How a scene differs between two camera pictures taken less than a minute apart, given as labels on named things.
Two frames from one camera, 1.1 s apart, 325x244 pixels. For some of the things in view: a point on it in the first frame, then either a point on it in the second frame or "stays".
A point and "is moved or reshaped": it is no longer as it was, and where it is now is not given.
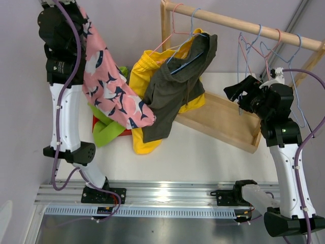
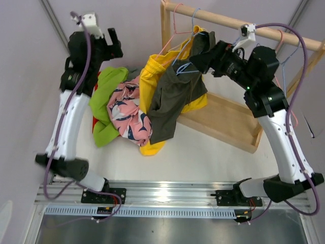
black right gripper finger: x=248 y=83 -> x=203 y=61
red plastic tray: x=125 y=132 -> x=95 y=120
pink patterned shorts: x=105 y=87 is moved or reshaped
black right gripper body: x=255 y=102 -> x=230 y=64
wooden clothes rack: x=214 y=118 stays
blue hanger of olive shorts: x=190 y=36 -> x=179 y=72
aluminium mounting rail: x=137 y=192 stays
